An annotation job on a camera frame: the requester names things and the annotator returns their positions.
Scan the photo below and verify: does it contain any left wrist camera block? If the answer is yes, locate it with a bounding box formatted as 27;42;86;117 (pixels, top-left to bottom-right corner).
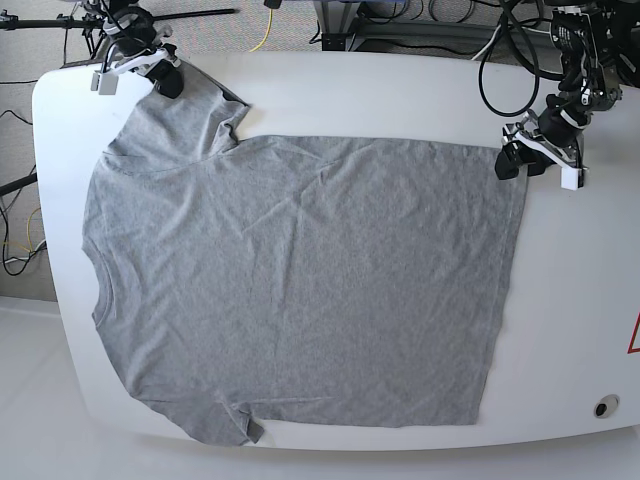
561;167;585;191

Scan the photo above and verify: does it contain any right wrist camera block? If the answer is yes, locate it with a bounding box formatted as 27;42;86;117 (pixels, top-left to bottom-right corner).
91;71;119;96

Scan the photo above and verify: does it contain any white cable at top right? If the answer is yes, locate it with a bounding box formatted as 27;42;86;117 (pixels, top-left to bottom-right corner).
469;22;551;62

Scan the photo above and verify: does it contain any red warning triangle sticker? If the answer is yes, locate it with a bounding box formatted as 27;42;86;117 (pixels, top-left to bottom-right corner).
627;315;640;354

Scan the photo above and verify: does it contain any black metal frame base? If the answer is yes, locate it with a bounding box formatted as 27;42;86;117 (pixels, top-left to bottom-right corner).
309;1;492;52

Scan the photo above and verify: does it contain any grey T-shirt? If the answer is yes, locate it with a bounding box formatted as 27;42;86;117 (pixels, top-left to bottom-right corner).
82;64;527;446

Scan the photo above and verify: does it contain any table grommet hole right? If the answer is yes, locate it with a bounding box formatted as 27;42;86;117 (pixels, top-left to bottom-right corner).
593;394;620;419

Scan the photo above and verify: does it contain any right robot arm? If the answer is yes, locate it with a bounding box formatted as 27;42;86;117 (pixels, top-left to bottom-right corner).
83;1;184;99

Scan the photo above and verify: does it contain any yellow cable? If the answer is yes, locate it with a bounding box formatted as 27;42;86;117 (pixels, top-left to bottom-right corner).
249;0;275;53
2;204;45;256

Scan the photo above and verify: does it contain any yellow cable at left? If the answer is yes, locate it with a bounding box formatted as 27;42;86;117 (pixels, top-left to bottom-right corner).
2;204;45;256

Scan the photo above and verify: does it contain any aluminium frame post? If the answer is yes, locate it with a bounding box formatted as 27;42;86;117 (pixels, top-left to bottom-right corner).
563;1;600;77

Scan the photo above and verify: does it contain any black floor cable left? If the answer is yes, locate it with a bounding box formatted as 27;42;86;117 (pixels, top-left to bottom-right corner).
0;108;41;276

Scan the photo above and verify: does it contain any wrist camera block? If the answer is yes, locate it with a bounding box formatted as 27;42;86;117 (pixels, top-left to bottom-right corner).
91;71;119;96
561;167;585;191

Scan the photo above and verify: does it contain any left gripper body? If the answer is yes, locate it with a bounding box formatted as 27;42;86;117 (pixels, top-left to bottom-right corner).
502;110;585;172

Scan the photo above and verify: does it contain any black tripod stand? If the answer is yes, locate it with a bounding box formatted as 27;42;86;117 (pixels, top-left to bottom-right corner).
1;0;239;60

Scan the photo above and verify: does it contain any yellow cable at top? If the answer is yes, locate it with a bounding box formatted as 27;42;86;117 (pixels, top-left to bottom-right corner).
249;0;275;53

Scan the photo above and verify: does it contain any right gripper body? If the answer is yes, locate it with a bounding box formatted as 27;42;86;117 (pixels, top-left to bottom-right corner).
102;29;180;75

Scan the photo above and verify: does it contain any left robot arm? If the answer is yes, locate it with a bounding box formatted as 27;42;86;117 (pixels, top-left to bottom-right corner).
495;1;622;190

